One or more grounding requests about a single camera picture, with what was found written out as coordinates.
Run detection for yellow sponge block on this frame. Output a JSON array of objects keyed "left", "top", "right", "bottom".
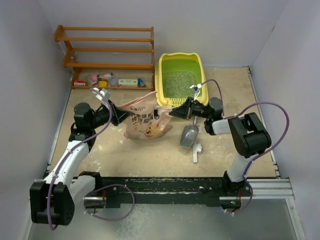
[{"left": 98, "top": 80, "right": 108, "bottom": 88}]

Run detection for blue grey bottle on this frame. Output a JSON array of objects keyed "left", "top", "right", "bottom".
[{"left": 137, "top": 78, "right": 146, "bottom": 88}]

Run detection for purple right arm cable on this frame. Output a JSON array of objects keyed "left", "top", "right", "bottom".
[{"left": 198, "top": 79, "right": 291, "bottom": 216}]

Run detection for green litter granules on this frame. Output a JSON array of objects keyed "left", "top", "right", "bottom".
[{"left": 162, "top": 70, "right": 201, "bottom": 99}]

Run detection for yellow green litter box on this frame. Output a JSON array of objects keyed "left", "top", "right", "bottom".
[{"left": 154, "top": 52, "right": 206, "bottom": 107}]

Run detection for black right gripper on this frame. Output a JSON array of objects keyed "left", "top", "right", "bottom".
[{"left": 169, "top": 96, "right": 212, "bottom": 120}]

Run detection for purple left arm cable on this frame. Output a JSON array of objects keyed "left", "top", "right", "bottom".
[{"left": 47, "top": 87, "right": 113, "bottom": 231}]

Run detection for red white small box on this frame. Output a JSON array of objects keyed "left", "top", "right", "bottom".
[{"left": 73, "top": 80, "right": 87, "bottom": 87}]

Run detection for grey metal litter scoop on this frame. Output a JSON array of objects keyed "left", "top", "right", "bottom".
[{"left": 179, "top": 116, "right": 199, "bottom": 148}]

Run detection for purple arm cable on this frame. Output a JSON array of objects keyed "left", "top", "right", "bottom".
[
  {"left": 47, "top": 87, "right": 113, "bottom": 231},
  {"left": 198, "top": 79, "right": 291, "bottom": 216}
]

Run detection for white bag sealing clip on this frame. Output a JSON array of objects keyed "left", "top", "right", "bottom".
[{"left": 192, "top": 141, "right": 202, "bottom": 163}]

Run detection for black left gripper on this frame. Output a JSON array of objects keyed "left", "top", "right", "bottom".
[{"left": 88, "top": 99, "right": 132, "bottom": 130}]

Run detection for white rectangular box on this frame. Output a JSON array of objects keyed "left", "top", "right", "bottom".
[{"left": 118, "top": 79, "right": 139, "bottom": 88}]

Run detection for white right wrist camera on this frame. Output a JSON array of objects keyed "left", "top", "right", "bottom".
[{"left": 189, "top": 83, "right": 202, "bottom": 101}]

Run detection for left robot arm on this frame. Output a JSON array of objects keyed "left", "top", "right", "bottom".
[{"left": 29, "top": 100, "right": 133, "bottom": 231}]

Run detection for pink small package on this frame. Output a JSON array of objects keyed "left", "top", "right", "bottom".
[{"left": 91, "top": 74, "right": 99, "bottom": 84}]

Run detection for pink cat litter bag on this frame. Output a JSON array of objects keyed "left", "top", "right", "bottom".
[{"left": 120, "top": 91, "right": 173, "bottom": 140}]

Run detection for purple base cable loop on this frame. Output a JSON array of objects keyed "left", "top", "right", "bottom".
[{"left": 83, "top": 184, "right": 136, "bottom": 222}]

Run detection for clear plastic cup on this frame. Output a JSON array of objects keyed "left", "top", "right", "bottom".
[{"left": 108, "top": 75, "right": 119, "bottom": 87}]

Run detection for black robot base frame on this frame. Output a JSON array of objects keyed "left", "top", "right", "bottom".
[{"left": 80, "top": 171, "right": 253, "bottom": 210}]

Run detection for wooden shelf rack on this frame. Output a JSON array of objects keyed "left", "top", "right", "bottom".
[{"left": 54, "top": 25, "right": 155, "bottom": 91}]

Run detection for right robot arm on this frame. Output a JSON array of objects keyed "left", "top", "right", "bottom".
[{"left": 169, "top": 97, "right": 272, "bottom": 196}]

